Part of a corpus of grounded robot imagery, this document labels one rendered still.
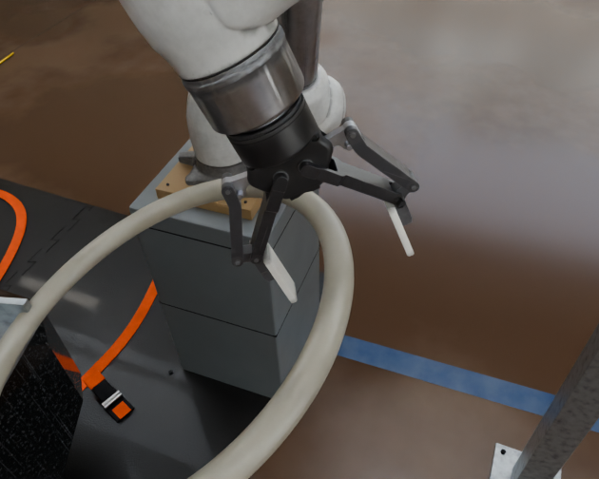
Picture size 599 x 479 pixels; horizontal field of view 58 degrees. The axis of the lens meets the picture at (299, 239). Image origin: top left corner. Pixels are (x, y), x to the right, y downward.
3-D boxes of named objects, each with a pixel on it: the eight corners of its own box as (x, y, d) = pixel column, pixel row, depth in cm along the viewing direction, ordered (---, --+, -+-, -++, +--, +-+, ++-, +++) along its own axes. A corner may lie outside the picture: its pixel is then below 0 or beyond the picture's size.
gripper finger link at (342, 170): (293, 155, 52) (299, 142, 51) (392, 188, 55) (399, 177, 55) (297, 176, 49) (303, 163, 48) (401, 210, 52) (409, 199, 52)
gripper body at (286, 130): (300, 69, 48) (338, 150, 54) (217, 110, 50) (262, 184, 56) (311, 105, 43) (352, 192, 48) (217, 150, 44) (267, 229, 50)
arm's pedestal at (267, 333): (223, 279, 230) (191, 115, 173) (336, 310, 216) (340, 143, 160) (163, 377, 197) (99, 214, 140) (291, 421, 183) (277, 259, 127)
